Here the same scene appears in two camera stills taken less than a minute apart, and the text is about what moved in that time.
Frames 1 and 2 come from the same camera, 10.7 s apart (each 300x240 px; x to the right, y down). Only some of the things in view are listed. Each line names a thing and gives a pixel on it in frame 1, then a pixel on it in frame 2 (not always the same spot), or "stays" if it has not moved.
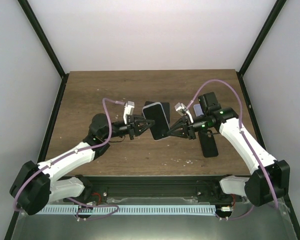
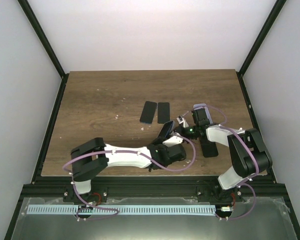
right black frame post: x=257 y=45 stays
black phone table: x=166 y=107 -> x=167 y=129
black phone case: x=208 y=144 stays
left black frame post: x=33 y=19 stays
